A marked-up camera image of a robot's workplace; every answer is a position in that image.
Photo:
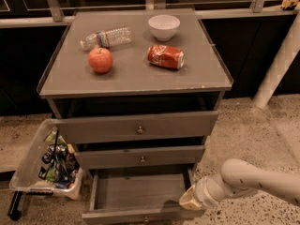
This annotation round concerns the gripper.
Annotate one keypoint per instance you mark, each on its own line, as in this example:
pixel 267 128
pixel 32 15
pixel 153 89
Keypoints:
pixel 201 188

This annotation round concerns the grey bottom drawer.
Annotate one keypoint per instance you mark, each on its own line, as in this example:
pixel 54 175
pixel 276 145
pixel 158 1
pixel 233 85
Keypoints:
pixel 139 194

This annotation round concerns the grey drawer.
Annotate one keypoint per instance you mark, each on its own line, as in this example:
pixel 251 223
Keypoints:
pixel 136 127
pixel 124 158
pixel 139 194

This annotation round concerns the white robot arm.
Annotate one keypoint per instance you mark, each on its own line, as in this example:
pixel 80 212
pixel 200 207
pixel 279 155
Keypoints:
pixel 236 179

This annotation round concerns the grey top drawer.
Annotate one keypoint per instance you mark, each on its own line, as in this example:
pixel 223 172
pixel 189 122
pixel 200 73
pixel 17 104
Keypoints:
pixel 136 127

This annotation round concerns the grey middle drawer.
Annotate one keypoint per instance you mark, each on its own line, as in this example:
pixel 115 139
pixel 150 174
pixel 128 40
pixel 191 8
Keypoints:
pixel 124 158

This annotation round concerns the grey wooden drawer cabinet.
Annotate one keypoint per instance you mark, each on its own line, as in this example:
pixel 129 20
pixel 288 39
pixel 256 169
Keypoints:
pixel 134 86

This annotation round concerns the snack packets in bin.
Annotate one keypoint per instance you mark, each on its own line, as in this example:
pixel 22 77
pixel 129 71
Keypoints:
pixel 62 166

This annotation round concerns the clear plastic storage bin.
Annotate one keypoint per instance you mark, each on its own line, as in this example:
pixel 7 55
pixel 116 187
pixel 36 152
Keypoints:
pixel 26 178

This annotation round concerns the red soda can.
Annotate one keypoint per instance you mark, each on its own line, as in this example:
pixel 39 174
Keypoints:
pixel 165 56

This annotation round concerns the red apple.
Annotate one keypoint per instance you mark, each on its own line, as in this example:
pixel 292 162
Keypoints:
pixel 100 60

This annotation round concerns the black bin stand leg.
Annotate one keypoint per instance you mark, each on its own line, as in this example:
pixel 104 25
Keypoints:
pixel 13 212

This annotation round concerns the white ceramic bowl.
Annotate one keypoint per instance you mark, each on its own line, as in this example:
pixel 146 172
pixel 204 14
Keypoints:
pixel 163 27

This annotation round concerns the clear plastic water bottle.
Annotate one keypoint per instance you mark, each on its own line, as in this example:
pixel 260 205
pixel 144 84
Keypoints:
pixel 107 38

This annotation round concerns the white diagonal pole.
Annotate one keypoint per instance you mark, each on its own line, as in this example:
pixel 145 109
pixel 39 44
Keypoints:
pixel 286 53

